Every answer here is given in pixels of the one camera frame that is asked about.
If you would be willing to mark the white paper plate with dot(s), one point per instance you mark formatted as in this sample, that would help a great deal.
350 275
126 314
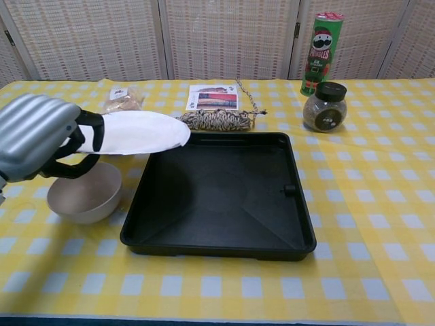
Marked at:
136 132

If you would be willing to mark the printed postcard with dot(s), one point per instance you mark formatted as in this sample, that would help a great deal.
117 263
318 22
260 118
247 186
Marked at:
214 96

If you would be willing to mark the green Pringles can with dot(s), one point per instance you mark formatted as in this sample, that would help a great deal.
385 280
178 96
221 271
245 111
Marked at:
319 51

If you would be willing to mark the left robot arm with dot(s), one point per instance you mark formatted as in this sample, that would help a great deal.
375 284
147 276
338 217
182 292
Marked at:
2 192

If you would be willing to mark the clear snack bag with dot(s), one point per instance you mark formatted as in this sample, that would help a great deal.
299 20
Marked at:
127 98

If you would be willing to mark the woven folding screen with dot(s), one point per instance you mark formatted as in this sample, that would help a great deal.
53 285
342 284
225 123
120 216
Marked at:
221 37

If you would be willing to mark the beige bowl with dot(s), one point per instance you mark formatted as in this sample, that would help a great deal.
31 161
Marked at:
85 203

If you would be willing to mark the yellow checked tablecloth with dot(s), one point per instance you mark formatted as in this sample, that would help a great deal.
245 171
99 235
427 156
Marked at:
357 203

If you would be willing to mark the spice jar black lid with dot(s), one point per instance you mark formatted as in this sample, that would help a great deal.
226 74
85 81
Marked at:
325 112

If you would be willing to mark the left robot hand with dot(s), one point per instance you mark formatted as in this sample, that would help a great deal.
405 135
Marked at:
34 136

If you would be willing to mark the black square tray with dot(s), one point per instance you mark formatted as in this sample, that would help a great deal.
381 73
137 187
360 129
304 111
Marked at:
221 203

